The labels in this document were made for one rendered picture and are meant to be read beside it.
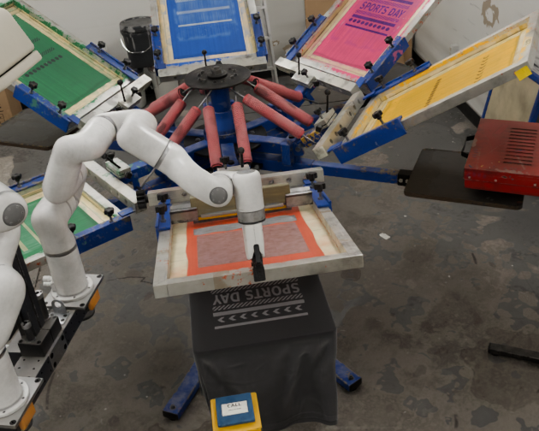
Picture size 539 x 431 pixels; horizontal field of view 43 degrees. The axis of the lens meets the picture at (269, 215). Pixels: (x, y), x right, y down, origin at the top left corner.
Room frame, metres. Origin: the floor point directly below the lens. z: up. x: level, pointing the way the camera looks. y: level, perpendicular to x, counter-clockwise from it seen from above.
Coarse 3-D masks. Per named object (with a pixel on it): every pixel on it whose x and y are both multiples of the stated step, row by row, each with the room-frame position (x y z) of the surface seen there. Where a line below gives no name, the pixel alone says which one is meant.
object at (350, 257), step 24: (168, 240) 1.85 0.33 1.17; (336, 240) 1.71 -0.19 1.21; (168, 264) 1.65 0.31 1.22; (264, 264) 1.56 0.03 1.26; (288, 264) 1.54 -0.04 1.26; (312, 264) 1.53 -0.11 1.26; (336, 264) 1.53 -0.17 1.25; (360, 264) 1.54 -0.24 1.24; (168, 288) 1.49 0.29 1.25; (192, 288) 1.50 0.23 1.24; (216, 288) 1.50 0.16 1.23
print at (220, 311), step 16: (224, 288) 1.86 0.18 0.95; (240, 288) 1.85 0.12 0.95; (256, 288) 1.84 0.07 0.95; (272, 288) 1.83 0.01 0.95; (288, 288) 1.83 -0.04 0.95; (224, 304) 1.77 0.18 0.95; (240, 304) 1.77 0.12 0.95; (256, 304) 1.76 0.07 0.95; (272, 304) 1.75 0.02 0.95; (288, 304) 1.74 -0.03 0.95; (304, 304) 1.73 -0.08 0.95; (224, 320) 1.70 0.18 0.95; (240, 320) 1.69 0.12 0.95; (256, 320) 1.68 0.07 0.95; (272, 320) 1.67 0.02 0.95
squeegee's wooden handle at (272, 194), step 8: (280, 184) 2.14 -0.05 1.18; (288, 184) 2.13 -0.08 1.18; (264, 192) 2.12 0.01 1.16; (272, 192) 2.12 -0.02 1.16; (280, 192) 2.12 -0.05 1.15; (288, 192) 2.12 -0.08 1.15; (192, 200) 2.09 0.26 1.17; (200, 200) 2.10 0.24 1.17; (232, 200) 2.10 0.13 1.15; (264, 200) 2.11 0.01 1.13; (272, 200) 2.11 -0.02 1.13; (280, 200) 2.11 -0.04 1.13; (200, 208) 2.09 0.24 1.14; (208, 208) 2.09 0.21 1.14; (216, 208) 2.09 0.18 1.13; (224, 208) 2.09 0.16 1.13; (232, 208) 2.09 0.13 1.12; (200, 216) 2.08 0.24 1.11
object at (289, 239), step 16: (272, 224) 1.99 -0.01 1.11; (288, 224) 1.97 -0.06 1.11; (304, 224) 1.95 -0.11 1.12; (272, 240) 1.83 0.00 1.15; (288, 240) 1.81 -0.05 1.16; (304, 240) 1.79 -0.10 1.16; (272, 256) 1.69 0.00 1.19; (288, 256) 1.68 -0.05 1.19; (304, 256) 1.66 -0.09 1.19; (320, 256) 1.65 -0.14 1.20
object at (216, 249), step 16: (192, 224) 2.09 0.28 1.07; (208, 224) 2.07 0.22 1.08; (192, 240) 1.92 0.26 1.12; (208, 240) 1.90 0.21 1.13; (224, 240) 1.88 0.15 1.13; (240, 240) 1.86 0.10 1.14; (192, 256) 1.77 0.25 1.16; (208, 256) 1.76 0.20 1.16; (224, 256) 1.74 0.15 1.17; (240, 256) 1.72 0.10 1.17; (192, 272) 1.64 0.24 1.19; (208, 272) 1.62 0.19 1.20
